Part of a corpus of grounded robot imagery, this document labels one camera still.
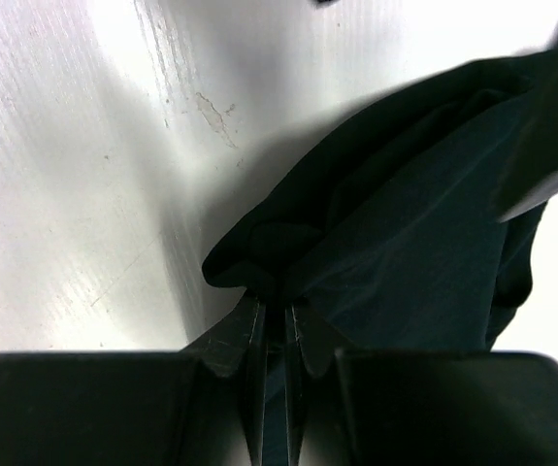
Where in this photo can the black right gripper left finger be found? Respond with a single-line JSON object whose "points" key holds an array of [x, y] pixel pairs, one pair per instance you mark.
{"points": [[201, 405]]}

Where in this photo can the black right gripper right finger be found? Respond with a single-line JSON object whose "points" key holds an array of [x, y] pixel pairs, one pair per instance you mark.
{"points": [[352, 406]]}

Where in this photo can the black t-shirt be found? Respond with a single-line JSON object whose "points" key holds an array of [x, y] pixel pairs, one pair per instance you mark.
{"points": [[386, 226]]}

